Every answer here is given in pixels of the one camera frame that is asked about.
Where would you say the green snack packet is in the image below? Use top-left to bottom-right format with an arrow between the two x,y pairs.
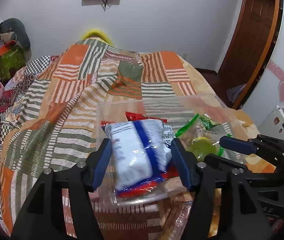
199,114 -> 220,130

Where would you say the blue white snack packet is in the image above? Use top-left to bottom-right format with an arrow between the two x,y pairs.
101,119 -> 178,198

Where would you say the red snack packet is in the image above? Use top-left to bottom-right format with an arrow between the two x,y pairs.
125,112 -> 167,124

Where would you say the green round plastic container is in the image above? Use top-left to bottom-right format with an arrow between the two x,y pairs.
187,137 -> 220,161

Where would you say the clear plastic storage bin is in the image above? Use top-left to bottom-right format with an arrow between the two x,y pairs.
96,94 -> 247,207

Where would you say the patchwork orange bed blanket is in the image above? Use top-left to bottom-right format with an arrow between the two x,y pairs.
0,37 -> 277,240

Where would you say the wooden door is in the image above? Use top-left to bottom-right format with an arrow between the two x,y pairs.
218,0 -> 280,109

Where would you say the pile of clothes and boxes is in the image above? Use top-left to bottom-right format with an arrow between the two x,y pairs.
0,18 -> 32,81

